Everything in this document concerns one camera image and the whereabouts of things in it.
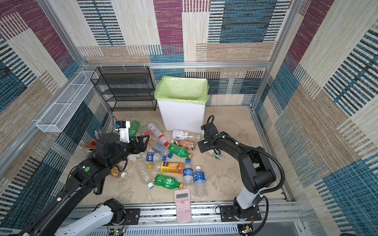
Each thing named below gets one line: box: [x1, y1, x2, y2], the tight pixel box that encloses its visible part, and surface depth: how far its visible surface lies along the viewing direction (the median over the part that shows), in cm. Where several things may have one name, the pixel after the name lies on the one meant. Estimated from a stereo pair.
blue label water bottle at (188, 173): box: [182, 157, 194, 187], surface depth 85 cm
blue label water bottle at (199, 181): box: [193, 165, 207, 198], surface depth 82 cm
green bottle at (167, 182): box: [154, 174, 184, 190], surface depth 81 cm
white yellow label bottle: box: [171, 129, 201, 141], surface depth 101 cm
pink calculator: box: [173, 187, 193, 224], surface depth 77 cm
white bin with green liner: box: [154, 75, 210, 134], surface depth 96 cm
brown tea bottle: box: [176, 139, 196, 151], surface depth 96 cm
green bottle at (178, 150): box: [168, 143, 193, 159], surface depth 94 cm
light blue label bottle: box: [149, 140, 170, 156], surface depth 94 cm
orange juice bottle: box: [147, 161, 184, 175], surface depth 86 cm
